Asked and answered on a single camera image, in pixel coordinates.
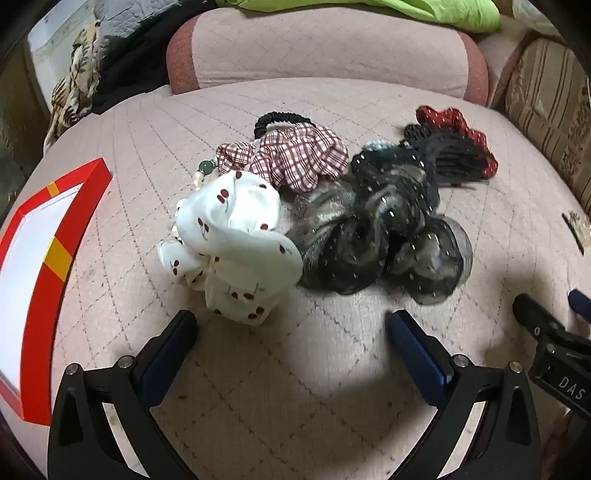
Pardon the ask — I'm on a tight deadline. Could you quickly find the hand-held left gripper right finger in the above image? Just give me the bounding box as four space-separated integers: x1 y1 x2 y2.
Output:
387 309 542 480

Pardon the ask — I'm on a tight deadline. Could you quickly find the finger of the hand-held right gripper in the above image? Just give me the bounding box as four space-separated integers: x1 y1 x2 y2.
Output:
512 293 571 346
568 288 591 324

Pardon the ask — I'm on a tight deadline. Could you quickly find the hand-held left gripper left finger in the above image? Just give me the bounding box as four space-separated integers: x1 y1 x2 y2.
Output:
47 310 199 480

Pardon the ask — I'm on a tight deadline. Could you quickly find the grey sheer dotted scrunchie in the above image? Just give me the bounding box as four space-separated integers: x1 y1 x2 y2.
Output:
292 181 474 305

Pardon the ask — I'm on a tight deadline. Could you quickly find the white cherry print scrunchie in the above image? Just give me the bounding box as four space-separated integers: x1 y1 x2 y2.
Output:
157 170 303 324

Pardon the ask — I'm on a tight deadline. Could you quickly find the black sheer dotted scrunchie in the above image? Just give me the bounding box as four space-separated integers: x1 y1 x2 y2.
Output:
348 150 441 227

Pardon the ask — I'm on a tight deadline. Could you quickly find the black hair claw clip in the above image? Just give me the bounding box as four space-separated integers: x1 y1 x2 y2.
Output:
404 122 490 186

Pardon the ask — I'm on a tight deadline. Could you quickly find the red shallow box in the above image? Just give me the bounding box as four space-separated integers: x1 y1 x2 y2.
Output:
0 158 113 425

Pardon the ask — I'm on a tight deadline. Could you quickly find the pearl bracelet with green bead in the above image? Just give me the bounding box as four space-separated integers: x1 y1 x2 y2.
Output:
190 158 219 192

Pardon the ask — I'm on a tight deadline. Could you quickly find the red polka dot scrunchie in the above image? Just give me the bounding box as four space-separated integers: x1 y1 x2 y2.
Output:
416 105 499 178

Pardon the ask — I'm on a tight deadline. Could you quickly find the red plaid scrunchie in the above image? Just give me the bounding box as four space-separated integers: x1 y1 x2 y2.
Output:
217 128 349 191

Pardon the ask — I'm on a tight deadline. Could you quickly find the black ribbed hair tie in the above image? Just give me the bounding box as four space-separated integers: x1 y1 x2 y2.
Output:
253 111 315 139

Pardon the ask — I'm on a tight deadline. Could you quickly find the beige striped cushion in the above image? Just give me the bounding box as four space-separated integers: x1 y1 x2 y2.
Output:
505 37 591 208

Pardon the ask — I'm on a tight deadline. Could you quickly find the pink cushion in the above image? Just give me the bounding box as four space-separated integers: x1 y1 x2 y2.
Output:
478 28 532 109

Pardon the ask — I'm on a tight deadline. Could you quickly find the dark wooden cabinet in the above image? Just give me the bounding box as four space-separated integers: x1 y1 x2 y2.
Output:
0 41 49 232

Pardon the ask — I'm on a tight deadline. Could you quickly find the white floral cloth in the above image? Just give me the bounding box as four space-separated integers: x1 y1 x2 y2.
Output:
512 0 557 38

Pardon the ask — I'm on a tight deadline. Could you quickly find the black cloth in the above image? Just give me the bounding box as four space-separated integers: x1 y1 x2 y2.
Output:
90 9 204 116

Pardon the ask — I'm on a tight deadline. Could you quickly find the leaf print cloth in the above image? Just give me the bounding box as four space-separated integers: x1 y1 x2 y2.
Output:
44 18 109 153

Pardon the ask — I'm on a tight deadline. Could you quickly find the pink bolster pillow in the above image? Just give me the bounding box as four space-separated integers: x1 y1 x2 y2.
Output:
166 11 489 107

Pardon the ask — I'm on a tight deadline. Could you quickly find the green blanket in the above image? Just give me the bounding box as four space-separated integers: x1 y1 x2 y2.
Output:
215 0 502 33

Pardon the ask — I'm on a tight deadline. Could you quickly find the grey quilt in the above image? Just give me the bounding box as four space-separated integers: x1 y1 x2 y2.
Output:
92 0 218 43

